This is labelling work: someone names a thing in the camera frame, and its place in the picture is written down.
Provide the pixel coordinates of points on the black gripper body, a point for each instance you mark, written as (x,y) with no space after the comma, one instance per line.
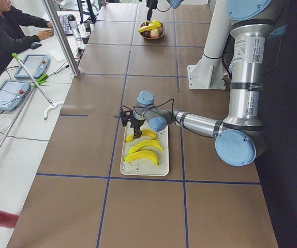
(151,5)
(136,124)

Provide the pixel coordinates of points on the yellow banana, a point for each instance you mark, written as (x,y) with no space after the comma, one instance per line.
(145,132)
(146,143)
(146,28)
(142,154)

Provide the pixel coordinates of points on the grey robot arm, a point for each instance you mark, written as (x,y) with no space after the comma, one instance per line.
(239,138)
(173,4)

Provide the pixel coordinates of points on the brown wicker basket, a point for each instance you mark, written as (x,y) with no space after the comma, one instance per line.
(162,31)

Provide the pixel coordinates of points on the person's hand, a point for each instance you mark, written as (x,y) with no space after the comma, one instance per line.
(45,34)

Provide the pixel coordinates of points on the yellow star fruit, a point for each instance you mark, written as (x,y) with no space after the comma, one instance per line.
(155,23)

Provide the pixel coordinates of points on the dark purple fruit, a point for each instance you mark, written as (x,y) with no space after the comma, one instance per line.
(146,34)

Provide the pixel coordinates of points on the pink peach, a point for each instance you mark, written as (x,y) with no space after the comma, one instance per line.
(154,33)

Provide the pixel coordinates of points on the white rectangular bear tray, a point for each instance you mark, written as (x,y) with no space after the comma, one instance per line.
(146,167)

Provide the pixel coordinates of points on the clear water bottle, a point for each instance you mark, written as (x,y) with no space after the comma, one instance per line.
(74,27)

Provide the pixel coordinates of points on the black keyboard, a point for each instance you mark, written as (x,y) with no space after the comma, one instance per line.
(65,25)

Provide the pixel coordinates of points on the white paper slip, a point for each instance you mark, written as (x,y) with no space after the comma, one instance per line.
(57,55)

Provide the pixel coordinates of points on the far blue teach pendant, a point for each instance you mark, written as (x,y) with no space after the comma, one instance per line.
(37,64)

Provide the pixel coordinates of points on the blue teach pendant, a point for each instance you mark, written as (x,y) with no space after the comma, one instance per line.
(12,92)
(37,64)

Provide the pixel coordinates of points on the black computer mouse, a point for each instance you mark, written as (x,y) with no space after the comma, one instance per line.
(35,45)

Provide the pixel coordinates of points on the near blue teach pendant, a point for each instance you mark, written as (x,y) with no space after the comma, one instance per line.
(12,92)

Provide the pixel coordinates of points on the long metal grabber tool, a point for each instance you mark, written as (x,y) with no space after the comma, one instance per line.
(16,116)

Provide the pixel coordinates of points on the seated person black hoodie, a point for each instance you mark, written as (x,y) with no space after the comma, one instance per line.
(12,38)

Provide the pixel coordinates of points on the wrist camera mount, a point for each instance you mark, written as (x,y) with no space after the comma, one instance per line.
(125,115)

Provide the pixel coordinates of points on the white pedestal column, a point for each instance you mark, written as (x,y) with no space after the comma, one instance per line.
(208,72)

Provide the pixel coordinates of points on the aluminium frame post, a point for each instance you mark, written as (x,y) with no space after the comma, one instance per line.
(53,16)

